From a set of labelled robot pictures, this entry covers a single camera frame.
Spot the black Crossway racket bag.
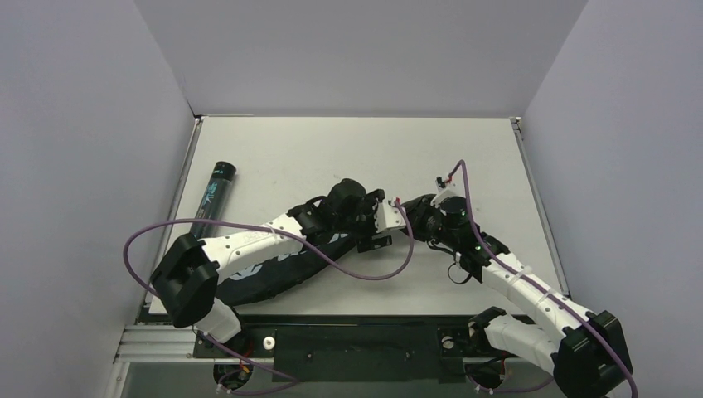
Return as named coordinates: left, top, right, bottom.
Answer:
left=216, top=250, right=329, bottom=307

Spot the black shuttlecock tube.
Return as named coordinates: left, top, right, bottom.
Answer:
left=194, top=161, right=237, bottom=221

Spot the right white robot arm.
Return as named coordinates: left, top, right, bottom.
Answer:
left=403, top=194, right=633, bottom=397

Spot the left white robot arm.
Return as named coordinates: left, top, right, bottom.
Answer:
left=149, top=178, right=406, bottom=357

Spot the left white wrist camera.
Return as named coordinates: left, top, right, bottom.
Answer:
left=374, top=199, right=406, bottom=234

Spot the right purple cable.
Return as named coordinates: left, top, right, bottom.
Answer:
left=439, top=159, right=639, bottom=398

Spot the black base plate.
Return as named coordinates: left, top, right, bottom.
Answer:
left=226, top=314, right=508, bottom=383

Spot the aluminium frame rail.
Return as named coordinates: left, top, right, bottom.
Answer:
left=112, top=323, right=608, bottom=365

